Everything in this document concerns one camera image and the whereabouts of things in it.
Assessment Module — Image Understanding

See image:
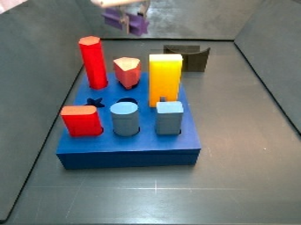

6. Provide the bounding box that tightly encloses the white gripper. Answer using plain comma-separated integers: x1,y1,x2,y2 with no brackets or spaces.
91,0,151,34

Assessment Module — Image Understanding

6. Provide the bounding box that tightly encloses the purple star prism rod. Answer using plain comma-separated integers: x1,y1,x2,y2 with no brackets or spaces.
101,8,150,36

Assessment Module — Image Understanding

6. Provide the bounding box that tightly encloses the tall red hexagonal prism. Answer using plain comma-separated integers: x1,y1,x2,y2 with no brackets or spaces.
79,36,108,90

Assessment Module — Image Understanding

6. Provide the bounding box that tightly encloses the red pentagon block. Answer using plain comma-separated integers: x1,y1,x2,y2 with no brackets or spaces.
112,57,140,90

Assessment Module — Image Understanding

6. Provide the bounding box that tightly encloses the yellow arch block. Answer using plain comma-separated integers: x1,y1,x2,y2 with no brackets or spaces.
148,54,182,107

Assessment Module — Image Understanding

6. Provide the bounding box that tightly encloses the blue cylinder block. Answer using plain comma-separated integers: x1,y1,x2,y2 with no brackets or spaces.
111,102,140,136

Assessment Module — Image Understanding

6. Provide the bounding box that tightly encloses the blue square block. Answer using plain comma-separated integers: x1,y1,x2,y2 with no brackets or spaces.
155,101,183,135

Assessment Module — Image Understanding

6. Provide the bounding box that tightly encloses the red rounded block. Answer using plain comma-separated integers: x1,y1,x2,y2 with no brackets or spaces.
60,105,103,137

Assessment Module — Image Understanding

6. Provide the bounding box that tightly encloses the blue shape sorter base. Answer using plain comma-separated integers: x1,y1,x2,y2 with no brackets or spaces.
56,73,200,170

